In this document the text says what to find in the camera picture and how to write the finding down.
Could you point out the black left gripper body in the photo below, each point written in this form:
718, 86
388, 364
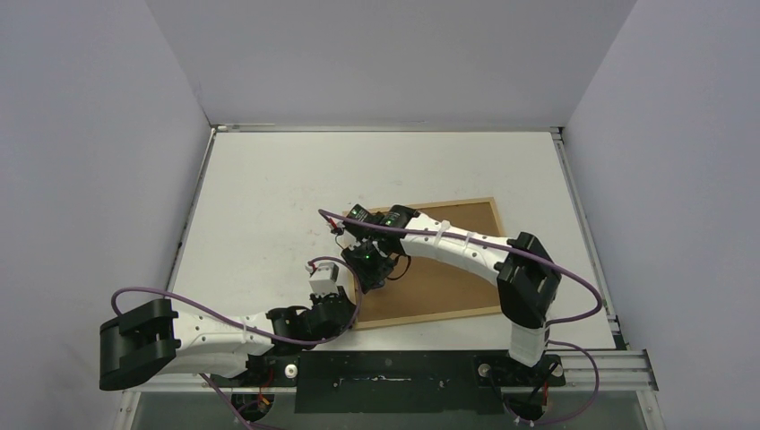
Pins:
325, 298

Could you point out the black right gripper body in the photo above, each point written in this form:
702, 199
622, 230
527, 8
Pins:
368, 275

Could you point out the wooden picture frame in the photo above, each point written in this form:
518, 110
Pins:
428, 291

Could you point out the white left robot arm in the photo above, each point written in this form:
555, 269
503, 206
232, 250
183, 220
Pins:
172, 334

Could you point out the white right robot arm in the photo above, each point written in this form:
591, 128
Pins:
519, 268

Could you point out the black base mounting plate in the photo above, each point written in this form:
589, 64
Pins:
425, 381

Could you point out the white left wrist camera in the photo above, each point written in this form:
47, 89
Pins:
323, 279

